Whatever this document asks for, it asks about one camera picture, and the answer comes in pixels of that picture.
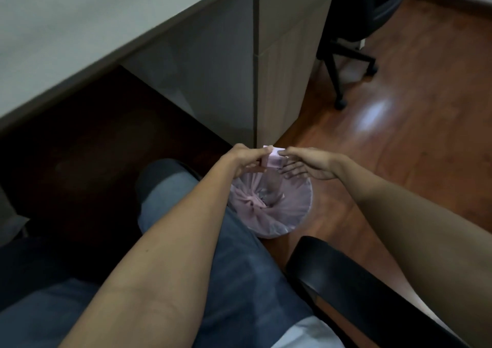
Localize person's left hand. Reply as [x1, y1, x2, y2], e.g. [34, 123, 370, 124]
[218, 143, 275, 179]

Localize person's right hand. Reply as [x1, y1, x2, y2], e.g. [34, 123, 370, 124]
[277, 146, 349, 181]

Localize small pink paper box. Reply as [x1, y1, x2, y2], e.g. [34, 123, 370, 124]
[261, 145, 285, 169]

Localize person's left forearm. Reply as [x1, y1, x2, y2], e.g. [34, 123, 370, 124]
[59, 160, 247, 348]

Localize person's right forearm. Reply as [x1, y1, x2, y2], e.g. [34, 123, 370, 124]
[338, 155, 492, 348]

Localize waste bin with pink liner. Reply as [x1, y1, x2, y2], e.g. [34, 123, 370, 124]
[229, 166, 313, 240]

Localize person's right leg blue jeans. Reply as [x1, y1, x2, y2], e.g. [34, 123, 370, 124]
[136, 159, 314, 348]

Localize person's leg blue jeans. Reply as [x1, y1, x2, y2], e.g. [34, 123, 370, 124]
[0, 240, 116, 348]
[136, 159, 314, 348]

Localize black chair armrest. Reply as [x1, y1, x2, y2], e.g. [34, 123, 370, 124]
[285, 236, 470, 348]

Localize black office chair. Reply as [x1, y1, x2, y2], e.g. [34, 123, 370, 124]
[316, 0, 412, 111]

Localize person's white shirt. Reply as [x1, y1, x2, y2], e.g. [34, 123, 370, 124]
[282, 315, 346, 348]

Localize grey fabric object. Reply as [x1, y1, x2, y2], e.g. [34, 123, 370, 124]
[0, 186, 30, 247]

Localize person's left leg blue jeans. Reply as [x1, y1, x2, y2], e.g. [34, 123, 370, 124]
[0, 240, 116, 348]

